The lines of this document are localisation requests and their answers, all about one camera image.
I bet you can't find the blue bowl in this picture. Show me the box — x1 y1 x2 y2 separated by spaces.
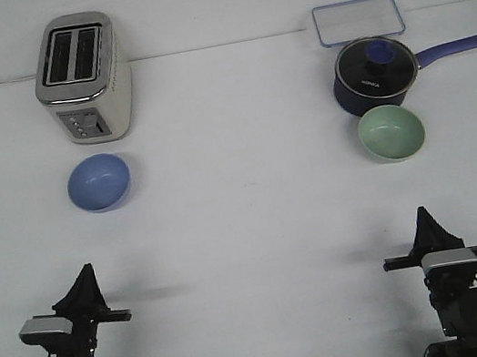
66 153 131 213

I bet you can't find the glass pot lid blue knob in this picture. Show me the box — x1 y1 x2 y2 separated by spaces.
334 36 418 98

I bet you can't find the green bowl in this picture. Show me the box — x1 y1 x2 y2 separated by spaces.
357 105 426 162

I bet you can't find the blue saucepan with handle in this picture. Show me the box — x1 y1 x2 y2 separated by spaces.
333 35 477 117

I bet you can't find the silver two-slot toaster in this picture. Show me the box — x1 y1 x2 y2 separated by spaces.
35 11 133 145

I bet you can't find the clear blue-rimmed container lid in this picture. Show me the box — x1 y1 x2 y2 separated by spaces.
311 0 406 48

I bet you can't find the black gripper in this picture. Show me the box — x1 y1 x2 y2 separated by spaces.
52 263 132 353
383 206 477 288

